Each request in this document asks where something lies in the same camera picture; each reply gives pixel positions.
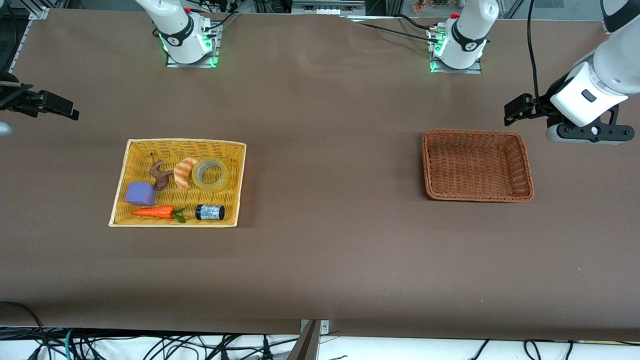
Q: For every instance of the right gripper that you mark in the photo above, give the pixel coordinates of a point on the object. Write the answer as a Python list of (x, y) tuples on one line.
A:
[(25, 100)]

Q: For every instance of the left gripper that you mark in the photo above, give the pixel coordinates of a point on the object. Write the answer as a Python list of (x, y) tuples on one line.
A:
[(541, 106)]

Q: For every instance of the clear yellowish tape roll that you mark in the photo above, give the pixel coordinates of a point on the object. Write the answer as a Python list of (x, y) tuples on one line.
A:
[(200, 182)]

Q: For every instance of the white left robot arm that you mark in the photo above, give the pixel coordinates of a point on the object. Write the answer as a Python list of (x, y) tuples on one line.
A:
[(617, 60)]

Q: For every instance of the brown wicker basket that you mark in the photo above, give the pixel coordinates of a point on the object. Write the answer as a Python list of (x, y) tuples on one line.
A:
[(475, 167)]

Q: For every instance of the purple foam block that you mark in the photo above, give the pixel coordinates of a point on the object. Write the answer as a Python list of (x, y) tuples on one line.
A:
[(140, 193)]

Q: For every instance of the brown toy lion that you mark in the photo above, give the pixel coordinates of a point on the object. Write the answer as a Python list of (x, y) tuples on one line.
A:
[(160, 176)]

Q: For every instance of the orange background object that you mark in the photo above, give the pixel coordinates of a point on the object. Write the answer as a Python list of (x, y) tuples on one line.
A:
[(430, 5)]

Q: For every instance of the toy croissant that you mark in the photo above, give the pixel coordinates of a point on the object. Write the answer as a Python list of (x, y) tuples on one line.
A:
[(182, 172)]

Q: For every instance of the orange toy carrot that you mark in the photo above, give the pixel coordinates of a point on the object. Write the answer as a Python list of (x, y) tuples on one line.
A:
[(152, 212)]

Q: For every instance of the black lidded small jar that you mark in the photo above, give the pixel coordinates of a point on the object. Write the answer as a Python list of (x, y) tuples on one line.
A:
[(210, 212)]

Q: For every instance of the yellow wicker basket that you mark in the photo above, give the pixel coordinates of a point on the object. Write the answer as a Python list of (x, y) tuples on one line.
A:
[(220, 200)]

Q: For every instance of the silver background equipment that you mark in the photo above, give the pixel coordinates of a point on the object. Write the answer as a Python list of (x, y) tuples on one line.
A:
[(327, 7)]

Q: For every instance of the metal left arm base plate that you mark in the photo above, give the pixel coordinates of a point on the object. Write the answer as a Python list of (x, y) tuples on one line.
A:
[(477, 67)]

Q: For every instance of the aluminium table corner bracket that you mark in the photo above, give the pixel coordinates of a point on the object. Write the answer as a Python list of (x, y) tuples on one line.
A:
[(40, 13)]

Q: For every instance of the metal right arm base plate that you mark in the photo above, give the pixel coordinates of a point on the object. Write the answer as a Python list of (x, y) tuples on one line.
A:
[(215, 50)]

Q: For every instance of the metal table edge bracket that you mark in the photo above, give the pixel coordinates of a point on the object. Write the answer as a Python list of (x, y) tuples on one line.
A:
[(307, 342)]

